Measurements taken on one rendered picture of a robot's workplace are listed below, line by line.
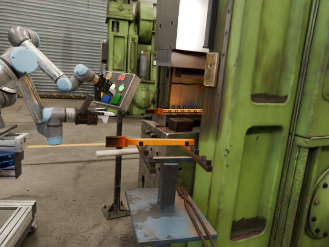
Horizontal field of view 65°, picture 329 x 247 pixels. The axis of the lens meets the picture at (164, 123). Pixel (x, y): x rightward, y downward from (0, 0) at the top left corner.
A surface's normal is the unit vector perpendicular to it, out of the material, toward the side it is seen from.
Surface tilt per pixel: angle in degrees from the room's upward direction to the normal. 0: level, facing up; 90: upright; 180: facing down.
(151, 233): 0
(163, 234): 0
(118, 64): 89
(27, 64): 86
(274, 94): 89
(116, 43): 89
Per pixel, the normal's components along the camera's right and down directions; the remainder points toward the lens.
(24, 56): 0.77, 0.11
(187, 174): 0.44, 0.21
